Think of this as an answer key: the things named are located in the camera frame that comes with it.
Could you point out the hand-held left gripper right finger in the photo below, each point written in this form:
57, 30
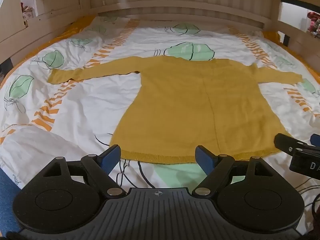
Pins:
205, 157

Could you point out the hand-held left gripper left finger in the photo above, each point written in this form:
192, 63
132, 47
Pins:
111, 156

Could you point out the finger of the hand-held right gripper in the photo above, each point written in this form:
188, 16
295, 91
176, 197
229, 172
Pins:
315, 140
287, 142

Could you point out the mustard yellow knit sweater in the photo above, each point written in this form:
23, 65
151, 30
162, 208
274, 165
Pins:
180, 105

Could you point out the colourful clothes pile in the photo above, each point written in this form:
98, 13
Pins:
314, 22

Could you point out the white leaf-print blanket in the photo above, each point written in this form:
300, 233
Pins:
87, 110

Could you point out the blue cloth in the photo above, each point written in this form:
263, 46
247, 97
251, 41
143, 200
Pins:
8, 200

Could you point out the floral cloth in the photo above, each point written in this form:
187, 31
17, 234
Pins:
27, 11

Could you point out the wooden bed frame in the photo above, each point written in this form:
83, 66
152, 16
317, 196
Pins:
175, 0

